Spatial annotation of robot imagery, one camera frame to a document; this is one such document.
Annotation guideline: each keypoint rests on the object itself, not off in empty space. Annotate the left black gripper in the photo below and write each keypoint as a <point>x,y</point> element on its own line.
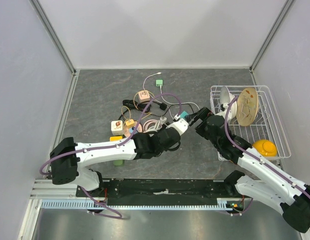
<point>160,130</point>

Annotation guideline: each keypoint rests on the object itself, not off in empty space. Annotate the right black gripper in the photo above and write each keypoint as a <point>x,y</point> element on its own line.
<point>202,113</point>

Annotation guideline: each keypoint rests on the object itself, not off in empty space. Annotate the teal power strip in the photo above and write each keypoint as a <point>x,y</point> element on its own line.
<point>184,115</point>

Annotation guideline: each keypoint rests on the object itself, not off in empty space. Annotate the pink round socket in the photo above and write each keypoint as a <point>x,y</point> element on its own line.
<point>138,129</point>

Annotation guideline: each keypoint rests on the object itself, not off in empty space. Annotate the blue charger plug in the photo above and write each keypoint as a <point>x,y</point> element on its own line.
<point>131,130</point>

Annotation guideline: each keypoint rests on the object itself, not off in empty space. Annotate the orange charger plug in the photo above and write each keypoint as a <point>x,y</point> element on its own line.
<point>129,122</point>

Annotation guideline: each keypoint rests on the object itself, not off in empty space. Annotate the yellow cube socket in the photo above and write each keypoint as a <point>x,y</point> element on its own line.
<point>115,138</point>

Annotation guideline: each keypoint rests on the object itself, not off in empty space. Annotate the green power strip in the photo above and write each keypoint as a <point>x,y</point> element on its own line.
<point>118,162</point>

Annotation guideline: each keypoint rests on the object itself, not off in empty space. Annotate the white cube adapter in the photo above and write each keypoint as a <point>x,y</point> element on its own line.
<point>117,127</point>

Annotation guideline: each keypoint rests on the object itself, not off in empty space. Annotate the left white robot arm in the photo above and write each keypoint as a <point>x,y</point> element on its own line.
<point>71,159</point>

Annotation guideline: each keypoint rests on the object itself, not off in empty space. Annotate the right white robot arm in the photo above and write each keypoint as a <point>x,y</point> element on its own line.
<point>287,195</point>

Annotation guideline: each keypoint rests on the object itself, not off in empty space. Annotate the light green plug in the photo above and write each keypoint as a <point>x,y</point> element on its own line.
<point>159,82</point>

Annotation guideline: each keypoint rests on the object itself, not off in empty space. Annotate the white bowl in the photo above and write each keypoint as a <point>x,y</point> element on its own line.
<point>224,99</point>

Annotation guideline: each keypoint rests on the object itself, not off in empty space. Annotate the beige patterned plate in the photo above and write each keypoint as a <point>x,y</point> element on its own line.
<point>247,106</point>

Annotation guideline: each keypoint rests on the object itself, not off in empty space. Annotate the pink cube socket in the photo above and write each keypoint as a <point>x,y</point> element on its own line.
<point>143,96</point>

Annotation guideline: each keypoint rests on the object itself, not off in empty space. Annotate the yellow bowl right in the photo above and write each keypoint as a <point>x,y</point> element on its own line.
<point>265,147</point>

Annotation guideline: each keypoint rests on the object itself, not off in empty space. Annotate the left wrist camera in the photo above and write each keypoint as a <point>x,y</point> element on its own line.
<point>179,124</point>

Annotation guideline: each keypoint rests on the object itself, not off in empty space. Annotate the white wire dish rack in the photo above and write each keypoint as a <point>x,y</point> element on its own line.
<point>266,126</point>

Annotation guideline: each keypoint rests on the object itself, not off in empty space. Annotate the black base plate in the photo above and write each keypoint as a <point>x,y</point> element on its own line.
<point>164,191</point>

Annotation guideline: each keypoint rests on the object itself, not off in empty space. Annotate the light blue cable duct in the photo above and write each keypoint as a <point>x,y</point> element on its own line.
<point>85,204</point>

